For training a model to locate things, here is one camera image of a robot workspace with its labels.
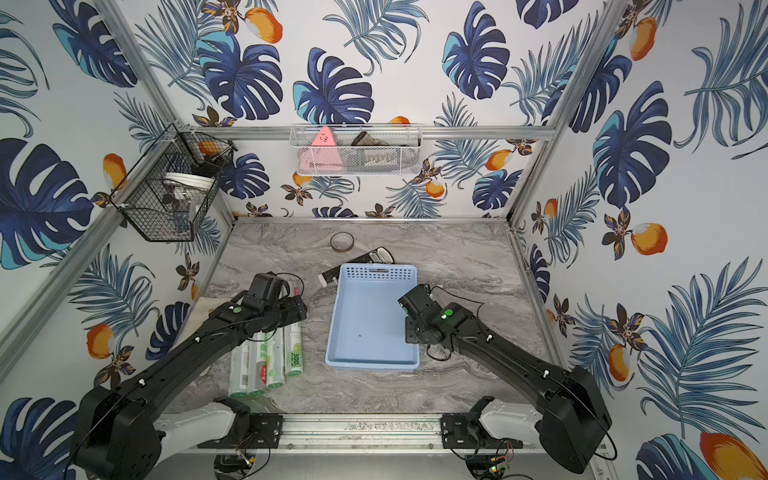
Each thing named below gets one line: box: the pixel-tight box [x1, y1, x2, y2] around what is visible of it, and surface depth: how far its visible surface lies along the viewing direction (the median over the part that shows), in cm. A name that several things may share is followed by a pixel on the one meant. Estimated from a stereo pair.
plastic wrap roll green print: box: [266, 327, 285, 389], surface depth 83 cm
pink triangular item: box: [298, 126, 344, 175], surface depth 92 cm
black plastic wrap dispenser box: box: [318, 246, 395, 288], surface depth 109 cm
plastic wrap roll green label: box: [284, 322, 303, 377], surface depth 85 cm
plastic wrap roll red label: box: [255, 332, 269, 394], surface depth 83 cm
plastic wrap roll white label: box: [228, 339, 252, 396], surface depth 81 cm
